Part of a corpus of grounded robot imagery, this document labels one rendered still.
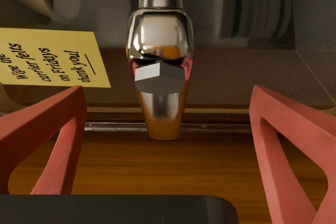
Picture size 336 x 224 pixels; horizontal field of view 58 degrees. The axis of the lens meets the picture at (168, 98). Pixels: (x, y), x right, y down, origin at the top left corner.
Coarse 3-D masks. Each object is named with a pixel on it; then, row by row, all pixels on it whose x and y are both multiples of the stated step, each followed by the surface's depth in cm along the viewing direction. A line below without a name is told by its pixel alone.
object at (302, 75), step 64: (0, 0) 13; (64, 0) 13; (128, 0) 12; (192, 0) 12; (256, 0) 12; (320, 0) 12; (128, 64) 18; (192, 64) 18; (256, 64) 18; (320, 64) 18
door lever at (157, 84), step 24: (144, 0) 7; (168, 0) 7; (144, 24) 7; (168, 24) 7; (192, 24) 7; (144, 48) 7; (168, 48) 7; (192, 48) 7; (144, 72) 7; (168, 72) 7; (144, 96) 9; (168, 96) 9; (168, 120) 11
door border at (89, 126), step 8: (88, 128) 33; (120, 128) 33; (128, 128) 33; (136, 128) 33; (184, 128) 33; (208, 128) 33; (216, 128) 33; (224, 128) 33; (232, 128) 33; (240, 128) 33; (248, 128) 33
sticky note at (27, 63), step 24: (0, 48) 16; (24, 48) 16; (48, 48) 16; (72, 48) 16; (96, 48) 16; (0, 72) 20; (24, 72) 20; (48, 72) 19; (72, 72) 19; (96, 72) 19
